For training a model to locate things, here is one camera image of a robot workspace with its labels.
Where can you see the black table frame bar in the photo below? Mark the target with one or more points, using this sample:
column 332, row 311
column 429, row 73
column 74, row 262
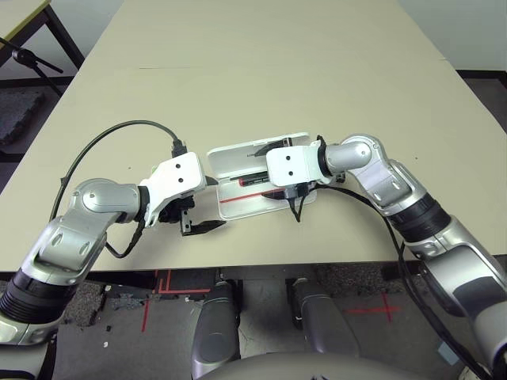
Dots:
column 396, row 269
column 119, row 281

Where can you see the blue-grey square floor pad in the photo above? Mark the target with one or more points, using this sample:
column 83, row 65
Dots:
column 447, row 353

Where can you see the white plastic pencil case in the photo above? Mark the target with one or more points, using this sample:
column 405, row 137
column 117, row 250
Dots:
column 245, row 207

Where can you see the grey robot leg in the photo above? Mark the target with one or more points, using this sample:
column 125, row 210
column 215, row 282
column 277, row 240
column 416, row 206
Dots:
column 321, row 320
column 216, row 328

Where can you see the black tripod stand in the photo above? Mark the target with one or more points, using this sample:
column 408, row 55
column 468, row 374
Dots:
column 24, row 57

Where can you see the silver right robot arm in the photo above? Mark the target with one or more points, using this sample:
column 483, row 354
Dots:
column 396, row 186

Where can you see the speckled dark floor mat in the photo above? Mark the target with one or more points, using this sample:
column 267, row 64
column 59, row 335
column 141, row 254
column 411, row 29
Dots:
column 340, row 279

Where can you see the grey robot left leg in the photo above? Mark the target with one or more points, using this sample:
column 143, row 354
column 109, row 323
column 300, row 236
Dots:
column 216, row 328

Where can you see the grey robot torso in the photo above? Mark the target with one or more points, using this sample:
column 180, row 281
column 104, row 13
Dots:
column 297, row 370

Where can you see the dark foam floor mat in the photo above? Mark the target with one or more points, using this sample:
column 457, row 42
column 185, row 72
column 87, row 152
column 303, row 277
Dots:
column 16, row 115

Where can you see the red floor tape cross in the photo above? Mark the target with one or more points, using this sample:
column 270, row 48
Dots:
column 386, row 308

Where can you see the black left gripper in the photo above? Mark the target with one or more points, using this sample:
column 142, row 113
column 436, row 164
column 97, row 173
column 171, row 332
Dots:
column 172, row 210

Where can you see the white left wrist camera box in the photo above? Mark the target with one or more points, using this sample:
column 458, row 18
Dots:
column 178, row 174

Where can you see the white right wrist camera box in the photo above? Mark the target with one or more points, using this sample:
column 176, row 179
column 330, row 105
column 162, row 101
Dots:
column 289, row 166

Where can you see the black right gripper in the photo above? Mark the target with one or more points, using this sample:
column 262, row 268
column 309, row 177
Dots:
column 297, row 190

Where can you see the black marker with red cap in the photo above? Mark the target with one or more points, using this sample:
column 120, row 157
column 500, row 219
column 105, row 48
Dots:
column 253, row 181

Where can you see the red floor tape lines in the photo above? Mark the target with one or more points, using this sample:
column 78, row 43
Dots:
column 164, row 289

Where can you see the side table with black frame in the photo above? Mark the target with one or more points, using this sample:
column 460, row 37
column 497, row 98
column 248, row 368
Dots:
column 20, row 20

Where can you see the grey robot right leg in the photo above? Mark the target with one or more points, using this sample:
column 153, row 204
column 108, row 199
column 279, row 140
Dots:
column 321, row 320

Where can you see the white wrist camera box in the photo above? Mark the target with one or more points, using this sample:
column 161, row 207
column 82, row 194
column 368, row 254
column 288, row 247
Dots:
column 289, row 166
column 178, row 174

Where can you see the grey foam chunk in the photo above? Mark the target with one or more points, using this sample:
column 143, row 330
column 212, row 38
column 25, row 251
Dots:
column 85, row 305

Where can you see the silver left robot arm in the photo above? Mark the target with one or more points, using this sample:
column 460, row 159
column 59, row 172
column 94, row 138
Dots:
column 79, row 221

